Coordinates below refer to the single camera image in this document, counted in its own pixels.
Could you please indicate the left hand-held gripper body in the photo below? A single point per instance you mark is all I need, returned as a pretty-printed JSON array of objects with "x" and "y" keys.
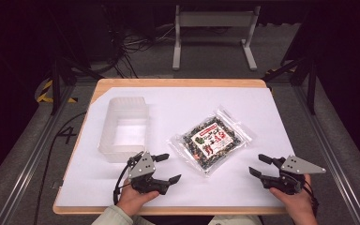
[{"x": 142, "y": 167}]

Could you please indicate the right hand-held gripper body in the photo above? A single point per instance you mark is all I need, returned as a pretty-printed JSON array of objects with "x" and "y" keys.
[{"x": 300, "y": 166}]

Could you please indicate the clear packet of dark beads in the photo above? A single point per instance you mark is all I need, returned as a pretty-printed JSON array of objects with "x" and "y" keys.
[{"x": 211, "y": 142}]

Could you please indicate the translucent plastic container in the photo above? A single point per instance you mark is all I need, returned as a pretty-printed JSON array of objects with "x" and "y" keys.
[{"x": 122, "y": 104}]

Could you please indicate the person's left hand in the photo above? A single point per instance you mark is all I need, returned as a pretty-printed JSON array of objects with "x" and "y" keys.
[{"x": 133, "y": 198}]

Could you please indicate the person's right hand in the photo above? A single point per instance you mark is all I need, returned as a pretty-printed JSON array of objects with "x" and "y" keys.
[{"x": 295, "y": 204}]

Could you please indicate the pale green clothing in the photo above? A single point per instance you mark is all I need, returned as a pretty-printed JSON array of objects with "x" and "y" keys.
[{"x": 234, "y": 220}]

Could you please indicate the white paper sheet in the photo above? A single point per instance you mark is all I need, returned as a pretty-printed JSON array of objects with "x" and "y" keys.
[{"x": 175, "y": 106}]

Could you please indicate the wooden table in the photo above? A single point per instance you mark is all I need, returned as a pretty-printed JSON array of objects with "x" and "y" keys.
[{"x": 181, "y": 82}]

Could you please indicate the black metal stand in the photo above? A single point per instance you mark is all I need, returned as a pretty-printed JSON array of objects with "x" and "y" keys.
[
  {"x": 55, "y": 84},
  {"x": 311, "y": 89}
]

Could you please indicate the yellow black hazard tape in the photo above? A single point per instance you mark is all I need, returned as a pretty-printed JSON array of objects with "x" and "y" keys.
[{"x": 45, "y": 91}]

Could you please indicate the white metal stand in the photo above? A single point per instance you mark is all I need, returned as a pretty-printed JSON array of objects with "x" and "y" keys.
[{"x": 215, "y": 18}]

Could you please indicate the aluminium rail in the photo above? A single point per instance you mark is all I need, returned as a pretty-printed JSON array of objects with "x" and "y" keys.
[
  {"x": 331, "y": 150},
  {"x": 28, "y": 168}
]

